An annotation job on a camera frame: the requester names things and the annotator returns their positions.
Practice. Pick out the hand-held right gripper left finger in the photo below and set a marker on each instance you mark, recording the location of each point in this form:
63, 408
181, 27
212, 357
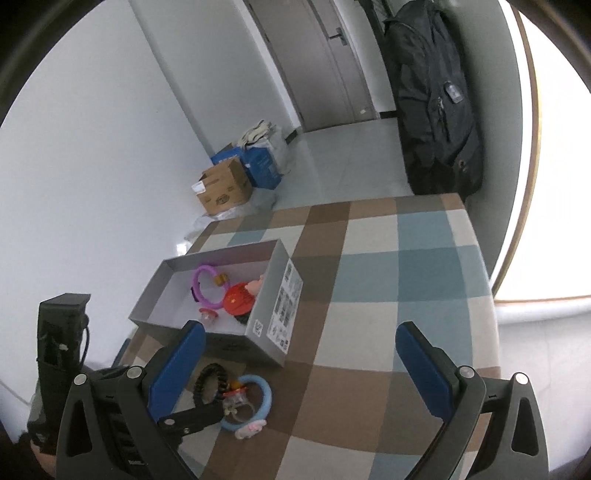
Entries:
175, 374

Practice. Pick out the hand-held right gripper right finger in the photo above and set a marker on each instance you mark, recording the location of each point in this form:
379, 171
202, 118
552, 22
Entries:
425, 369

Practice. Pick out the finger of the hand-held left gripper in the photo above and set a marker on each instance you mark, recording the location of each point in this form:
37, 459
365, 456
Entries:
194, 414

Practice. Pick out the grey cardboard box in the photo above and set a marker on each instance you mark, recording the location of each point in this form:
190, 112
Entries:
175, 300

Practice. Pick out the red round badge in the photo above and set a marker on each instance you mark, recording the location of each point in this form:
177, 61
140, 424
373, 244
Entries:
238, 300

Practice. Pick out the cartoon doll charm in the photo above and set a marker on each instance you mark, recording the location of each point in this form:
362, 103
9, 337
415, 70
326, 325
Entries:
256, 286

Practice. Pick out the checkered tablecloth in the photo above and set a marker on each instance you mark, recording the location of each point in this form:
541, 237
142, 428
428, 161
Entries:
392, 300

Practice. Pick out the clear plastic wrap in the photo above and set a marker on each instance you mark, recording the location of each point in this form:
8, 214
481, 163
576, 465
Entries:
196, 228

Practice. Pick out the brown cardboard box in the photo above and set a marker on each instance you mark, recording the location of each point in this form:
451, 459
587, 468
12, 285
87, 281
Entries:
226, 189

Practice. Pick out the blue carton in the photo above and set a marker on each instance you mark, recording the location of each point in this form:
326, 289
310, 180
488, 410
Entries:
263, 166
221, 156

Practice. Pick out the black backpack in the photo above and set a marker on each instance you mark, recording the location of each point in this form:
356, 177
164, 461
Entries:
429, 115

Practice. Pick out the white bags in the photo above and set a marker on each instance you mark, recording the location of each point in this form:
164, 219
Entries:
258, 131

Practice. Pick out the grey door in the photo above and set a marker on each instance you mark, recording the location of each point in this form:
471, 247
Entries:
314, 69

